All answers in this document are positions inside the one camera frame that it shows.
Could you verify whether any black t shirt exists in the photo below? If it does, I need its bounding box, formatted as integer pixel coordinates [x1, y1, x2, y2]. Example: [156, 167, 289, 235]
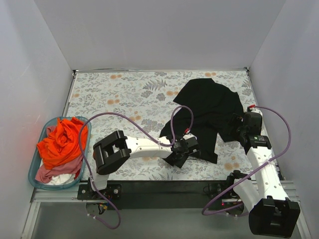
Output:
[173, 78, 244, 164]

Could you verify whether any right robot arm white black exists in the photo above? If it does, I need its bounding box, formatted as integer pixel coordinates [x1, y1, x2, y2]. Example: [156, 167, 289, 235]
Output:
[225, 108, 301, 238]

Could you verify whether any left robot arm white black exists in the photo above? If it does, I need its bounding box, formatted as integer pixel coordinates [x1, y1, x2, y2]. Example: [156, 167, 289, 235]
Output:
[89, 130, 200, 199]

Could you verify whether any floral patterned table mat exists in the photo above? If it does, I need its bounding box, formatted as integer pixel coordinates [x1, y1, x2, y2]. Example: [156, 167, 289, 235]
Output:
[65, 70, 256, 181]

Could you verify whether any orange t shirt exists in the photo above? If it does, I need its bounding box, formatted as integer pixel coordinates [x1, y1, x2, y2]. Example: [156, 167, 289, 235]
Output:
[37, 117, 88, 170]

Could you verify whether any white t shirt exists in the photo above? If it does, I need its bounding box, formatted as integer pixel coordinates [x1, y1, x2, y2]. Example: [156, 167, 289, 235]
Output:
[46, 174, 75, 186]

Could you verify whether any pink t shirt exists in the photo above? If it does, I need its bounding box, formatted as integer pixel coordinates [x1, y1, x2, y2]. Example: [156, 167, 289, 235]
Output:
[36, 126, 83, 183]

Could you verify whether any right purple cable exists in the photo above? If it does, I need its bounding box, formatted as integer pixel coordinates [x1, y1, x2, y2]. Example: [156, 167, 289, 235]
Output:
[201, 106, 292, 217]

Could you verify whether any purple cable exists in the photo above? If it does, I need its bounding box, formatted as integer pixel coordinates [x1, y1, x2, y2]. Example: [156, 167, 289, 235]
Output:
[78, 105, 194, 230]
[201, 106, 292, 217]

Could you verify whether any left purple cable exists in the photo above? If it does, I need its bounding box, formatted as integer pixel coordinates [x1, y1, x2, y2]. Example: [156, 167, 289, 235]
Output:
[78, 105, 194, 230]

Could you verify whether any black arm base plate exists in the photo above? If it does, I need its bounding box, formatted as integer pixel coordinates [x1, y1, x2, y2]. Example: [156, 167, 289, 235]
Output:
[100, 180, 230, 210]

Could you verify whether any aluminium frame rail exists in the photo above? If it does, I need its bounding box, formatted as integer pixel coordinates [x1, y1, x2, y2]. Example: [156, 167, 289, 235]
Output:
[21, 180, 312, 239]

